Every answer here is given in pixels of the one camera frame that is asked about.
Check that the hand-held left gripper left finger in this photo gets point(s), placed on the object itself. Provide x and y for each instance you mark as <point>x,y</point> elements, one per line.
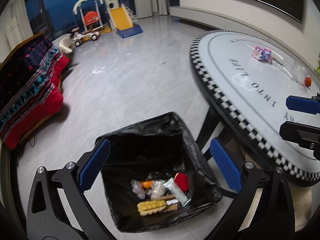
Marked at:
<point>93,165</point>

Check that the orange ribbed bottle stopper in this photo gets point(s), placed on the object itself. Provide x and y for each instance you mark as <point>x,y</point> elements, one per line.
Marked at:
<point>308,81</point>

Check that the round white checkered-edge table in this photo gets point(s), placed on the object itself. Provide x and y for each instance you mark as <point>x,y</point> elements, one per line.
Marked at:
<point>225,100</point>

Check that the clear plastic jar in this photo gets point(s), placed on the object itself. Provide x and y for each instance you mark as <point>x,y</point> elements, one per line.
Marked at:
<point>291,70</point>

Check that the clear plastic wrap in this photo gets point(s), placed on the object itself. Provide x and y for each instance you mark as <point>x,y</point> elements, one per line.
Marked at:
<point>158,188</point>
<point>137,188</point>

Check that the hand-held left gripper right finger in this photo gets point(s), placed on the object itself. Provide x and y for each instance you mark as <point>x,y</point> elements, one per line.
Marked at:
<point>226,165</point>

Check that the yellow toy slide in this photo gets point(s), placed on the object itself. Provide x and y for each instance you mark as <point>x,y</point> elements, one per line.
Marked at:
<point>120,17</point>

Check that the orange fruit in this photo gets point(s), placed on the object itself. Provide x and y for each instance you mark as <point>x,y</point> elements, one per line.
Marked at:
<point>147,184</point>

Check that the trash bin with black bag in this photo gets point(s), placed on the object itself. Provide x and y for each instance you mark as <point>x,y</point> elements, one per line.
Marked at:
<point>140,150</point>

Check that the white toy ride-on car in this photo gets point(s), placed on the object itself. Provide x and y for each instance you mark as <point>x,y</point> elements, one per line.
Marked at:
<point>85,37</point>

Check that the green dinosaur toy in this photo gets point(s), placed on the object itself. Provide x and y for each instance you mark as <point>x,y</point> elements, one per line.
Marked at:
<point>318,65</point>

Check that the red round lid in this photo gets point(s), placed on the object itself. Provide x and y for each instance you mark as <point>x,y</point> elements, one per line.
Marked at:
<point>182,181</point>

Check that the white toy swing red seat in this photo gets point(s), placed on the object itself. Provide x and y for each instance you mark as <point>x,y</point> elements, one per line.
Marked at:
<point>88,12</point>

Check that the brown cardboard piece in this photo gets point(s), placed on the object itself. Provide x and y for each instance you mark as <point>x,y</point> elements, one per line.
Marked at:
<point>172,208</point>

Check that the pink toy blocks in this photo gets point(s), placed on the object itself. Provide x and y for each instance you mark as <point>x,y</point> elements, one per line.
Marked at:
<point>261,54</point>

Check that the silver tube wrapper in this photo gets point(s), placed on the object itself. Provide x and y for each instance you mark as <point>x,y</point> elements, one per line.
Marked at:
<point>177,192</point>

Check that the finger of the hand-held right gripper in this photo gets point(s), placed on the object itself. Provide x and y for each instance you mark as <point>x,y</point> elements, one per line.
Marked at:
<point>302,104</point>
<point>300,132</point>

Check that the low white wall cabinet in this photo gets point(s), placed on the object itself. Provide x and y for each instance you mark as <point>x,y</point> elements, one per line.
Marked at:
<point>225,17</point>

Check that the large dark window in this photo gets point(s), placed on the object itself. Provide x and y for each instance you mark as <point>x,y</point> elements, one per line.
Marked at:
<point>57,10</point>

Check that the red patterned blanket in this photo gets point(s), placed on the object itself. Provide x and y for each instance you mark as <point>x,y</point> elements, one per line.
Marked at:
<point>27,85</point>

